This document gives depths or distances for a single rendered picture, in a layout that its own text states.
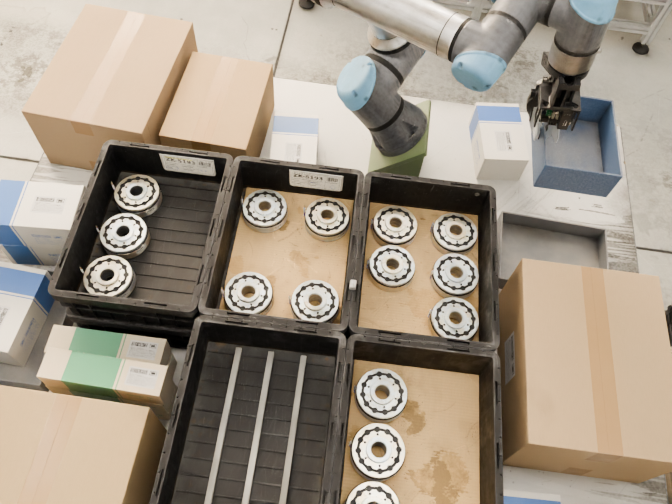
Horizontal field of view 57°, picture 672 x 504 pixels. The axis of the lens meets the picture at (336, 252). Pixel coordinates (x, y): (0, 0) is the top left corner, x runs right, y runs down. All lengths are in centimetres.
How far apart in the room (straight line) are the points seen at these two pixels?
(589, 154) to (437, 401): 60
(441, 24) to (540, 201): 81
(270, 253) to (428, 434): 52
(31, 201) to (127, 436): 60
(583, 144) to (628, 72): 197
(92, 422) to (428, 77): 224
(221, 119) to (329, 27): 165
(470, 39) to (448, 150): 78
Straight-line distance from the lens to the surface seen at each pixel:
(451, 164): 176
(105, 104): 164
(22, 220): 151
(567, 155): 138
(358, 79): 150
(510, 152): 172
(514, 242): 166
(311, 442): 125
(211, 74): 172
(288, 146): 163
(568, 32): 110
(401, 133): 157
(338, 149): 175
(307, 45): 308
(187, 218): 148
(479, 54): 104
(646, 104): 326
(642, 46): 351
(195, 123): 161
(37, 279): 153
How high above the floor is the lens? 205
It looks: 60 degrees down
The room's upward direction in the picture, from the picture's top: 6 degrees clockwise
